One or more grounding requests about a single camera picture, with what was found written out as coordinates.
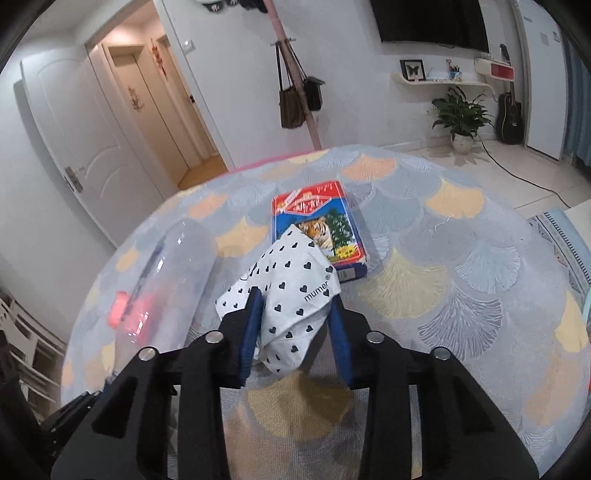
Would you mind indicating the red hanging door ornament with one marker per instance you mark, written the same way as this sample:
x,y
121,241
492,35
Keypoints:
x,y
157,55

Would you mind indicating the black hanging bag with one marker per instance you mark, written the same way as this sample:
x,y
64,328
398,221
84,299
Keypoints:
x,y
314,92

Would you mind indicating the framed butterfly picture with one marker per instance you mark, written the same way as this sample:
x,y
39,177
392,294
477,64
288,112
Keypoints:
x,y
412,70

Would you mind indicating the short curved white shelf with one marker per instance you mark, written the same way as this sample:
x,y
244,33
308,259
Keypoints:
x,y
443,83

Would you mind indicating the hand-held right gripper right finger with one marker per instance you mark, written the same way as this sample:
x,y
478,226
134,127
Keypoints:
x,y
339,341

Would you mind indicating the pink coat rack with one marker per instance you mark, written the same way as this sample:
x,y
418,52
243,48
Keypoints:
x,y
295,69

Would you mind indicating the white red box shelf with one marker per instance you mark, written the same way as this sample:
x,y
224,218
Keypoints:
x,y
496,69

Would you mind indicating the striped patterned rug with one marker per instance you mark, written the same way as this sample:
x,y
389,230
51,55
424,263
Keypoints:
x,y
563,249

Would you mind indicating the white heart print bag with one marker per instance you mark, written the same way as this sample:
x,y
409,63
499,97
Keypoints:
x,y
295,286

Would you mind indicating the black wall television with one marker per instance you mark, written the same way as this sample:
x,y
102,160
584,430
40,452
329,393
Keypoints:
x,y
429,18

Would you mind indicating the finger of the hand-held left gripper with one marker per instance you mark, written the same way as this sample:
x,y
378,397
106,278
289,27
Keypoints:
x,y
74,415

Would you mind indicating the white refrigerator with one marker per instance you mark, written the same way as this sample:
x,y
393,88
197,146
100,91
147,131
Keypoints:
x,y
545,78

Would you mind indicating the white folding rack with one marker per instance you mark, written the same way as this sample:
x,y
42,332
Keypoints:
x,y
27,341

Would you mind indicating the round wall clock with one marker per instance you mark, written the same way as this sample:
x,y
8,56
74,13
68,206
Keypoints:
x,y
214,4

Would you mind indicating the blue tiger print box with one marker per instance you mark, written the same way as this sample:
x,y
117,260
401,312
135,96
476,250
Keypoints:
x,y
323,217

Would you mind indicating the green potted plant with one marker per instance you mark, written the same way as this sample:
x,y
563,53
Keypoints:
x,y
461,115

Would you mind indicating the brown hanging bag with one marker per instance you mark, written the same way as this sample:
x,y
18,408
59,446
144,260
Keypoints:
x,y
291,108

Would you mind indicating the white room door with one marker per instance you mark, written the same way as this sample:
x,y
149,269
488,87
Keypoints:
x,y
69,129

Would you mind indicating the clear plastic bottle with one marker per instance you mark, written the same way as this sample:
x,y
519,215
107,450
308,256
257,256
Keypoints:
x,y
157,277

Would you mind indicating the beige inner door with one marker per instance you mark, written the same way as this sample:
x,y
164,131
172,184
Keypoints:
x,y
152,101

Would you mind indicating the blue curtain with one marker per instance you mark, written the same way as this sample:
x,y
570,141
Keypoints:
x,y
577,101

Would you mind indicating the black acoustic guitar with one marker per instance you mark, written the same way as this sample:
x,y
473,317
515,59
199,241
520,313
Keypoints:
x,y
509,115

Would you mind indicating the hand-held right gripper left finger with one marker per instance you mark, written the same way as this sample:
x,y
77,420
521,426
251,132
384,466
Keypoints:
x,y
251,332

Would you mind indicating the black hanging pouch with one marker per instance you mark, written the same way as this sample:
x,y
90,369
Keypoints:
x,y
251,3

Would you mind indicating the small shelf figurines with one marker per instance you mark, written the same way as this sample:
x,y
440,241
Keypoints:
x,y
455,71

